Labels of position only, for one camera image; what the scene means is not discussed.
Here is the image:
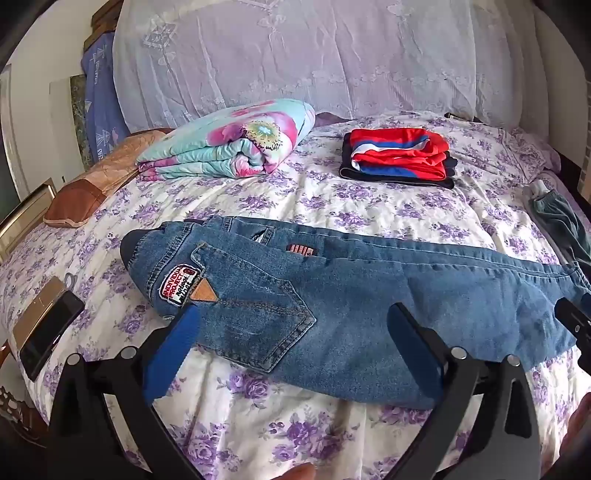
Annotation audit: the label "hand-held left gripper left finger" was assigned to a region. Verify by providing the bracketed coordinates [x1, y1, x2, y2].
[46, 305, 203, 480]

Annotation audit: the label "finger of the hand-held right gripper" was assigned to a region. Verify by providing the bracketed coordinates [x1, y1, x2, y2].
[554, 298, 591, 344]

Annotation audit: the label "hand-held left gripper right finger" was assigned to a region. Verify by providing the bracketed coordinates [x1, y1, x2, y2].
[388, 302, 542, 480]

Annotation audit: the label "blue denim jeans pants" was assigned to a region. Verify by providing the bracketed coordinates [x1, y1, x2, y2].
[120, 217, 591, 409]

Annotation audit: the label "dark green pants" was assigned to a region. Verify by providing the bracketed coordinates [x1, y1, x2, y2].
[529, 189, 591, 273]

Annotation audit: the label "person's right hand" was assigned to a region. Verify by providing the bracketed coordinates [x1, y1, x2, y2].
[569, 392, 591, 464]

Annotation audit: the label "person's left hand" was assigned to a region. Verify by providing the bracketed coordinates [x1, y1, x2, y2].
[276, 463, 317, 480]

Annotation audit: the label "black phone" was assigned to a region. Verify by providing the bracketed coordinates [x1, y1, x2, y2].
[18, 291, 86, 381]

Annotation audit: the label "gold box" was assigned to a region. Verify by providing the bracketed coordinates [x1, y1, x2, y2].
[11, 277, 68, 352]

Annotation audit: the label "folded black garment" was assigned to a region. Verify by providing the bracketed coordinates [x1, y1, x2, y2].
[339, 157, 458, 190]

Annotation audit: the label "purple floral pillow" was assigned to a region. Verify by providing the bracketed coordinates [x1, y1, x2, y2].
[501, 127, 561, 183]

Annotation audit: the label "brown cushion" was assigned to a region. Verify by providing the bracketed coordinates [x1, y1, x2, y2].
[44, 129, 174, 228]

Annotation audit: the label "folded red striped garment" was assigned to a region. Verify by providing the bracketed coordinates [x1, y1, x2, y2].
[344, 128, 451, 181]

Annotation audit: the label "folded floral quilt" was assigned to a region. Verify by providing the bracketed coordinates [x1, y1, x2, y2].
[136, 98, 317, 182]

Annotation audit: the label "green patterned board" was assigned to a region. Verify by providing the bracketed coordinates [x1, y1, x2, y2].
[69, 74, 89, 171]

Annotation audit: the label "blue patterned pillow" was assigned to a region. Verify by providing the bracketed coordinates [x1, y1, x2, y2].
[81, 32, 132, 162]

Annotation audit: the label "white lace pillow cover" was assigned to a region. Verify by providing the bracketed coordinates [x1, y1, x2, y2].
[113, 0, 550, 134]

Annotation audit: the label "wooden headboard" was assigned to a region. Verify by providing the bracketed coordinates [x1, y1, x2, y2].
[90, 0, 123, 34]

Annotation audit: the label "gold picture frame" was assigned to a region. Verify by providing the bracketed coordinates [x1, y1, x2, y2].
[0, 182, 58, 252]

